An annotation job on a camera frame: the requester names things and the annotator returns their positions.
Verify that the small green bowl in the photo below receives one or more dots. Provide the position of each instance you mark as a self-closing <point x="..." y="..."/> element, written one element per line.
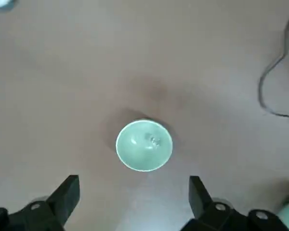
<point x="144" y="149"/>

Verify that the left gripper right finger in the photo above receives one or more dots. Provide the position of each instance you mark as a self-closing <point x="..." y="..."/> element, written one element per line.
<point x="207" y="211"/>

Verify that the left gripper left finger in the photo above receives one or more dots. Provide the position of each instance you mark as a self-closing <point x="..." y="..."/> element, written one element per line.
<point x="55" y="207"/>

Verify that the white square tray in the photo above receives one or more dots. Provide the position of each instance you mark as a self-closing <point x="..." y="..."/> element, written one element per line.
<point x="0" y="2"/>

